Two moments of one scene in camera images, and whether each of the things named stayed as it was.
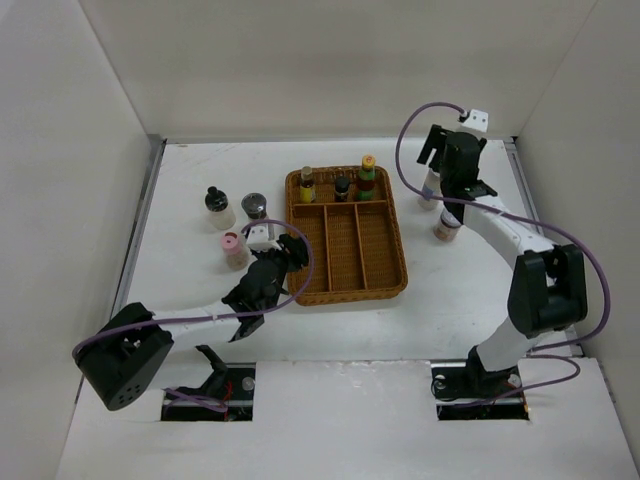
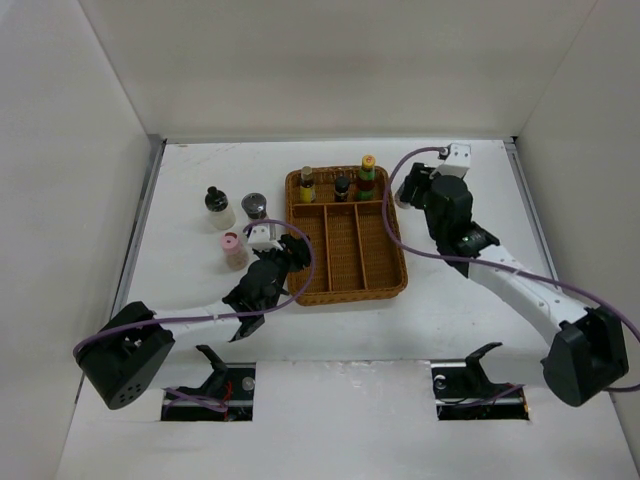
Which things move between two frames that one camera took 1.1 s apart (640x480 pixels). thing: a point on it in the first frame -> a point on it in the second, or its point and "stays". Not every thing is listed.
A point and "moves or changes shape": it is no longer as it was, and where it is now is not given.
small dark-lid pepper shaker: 341,188 stays
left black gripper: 294,247 stays
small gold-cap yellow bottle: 307,183 stays
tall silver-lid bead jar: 431,186 moves or changes shape
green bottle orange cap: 366,179 stays
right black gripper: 436,140 -> 421,176
